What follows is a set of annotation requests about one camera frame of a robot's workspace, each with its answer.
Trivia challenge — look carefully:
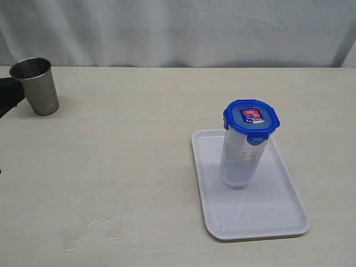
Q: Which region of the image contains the clear tall plastic container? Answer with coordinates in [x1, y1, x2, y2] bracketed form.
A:
[219, 129, 270, 189]

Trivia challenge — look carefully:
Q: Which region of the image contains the blue container lid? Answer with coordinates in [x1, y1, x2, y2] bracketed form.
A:
[223, 100, 280, 146]

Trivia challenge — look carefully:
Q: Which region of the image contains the stainless steel cup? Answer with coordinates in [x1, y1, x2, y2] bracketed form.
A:
[9, 57, 60, 116]

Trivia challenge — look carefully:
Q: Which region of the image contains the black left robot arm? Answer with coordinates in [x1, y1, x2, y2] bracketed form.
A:
[0, 77, 25, 118]

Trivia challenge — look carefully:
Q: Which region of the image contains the white plastic tray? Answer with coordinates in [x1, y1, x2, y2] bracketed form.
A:
[191, 129, 311, 241]

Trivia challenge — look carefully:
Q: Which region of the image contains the white backdrop curtain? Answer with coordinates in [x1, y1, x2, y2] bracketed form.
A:
[1, 1, 355, 67]

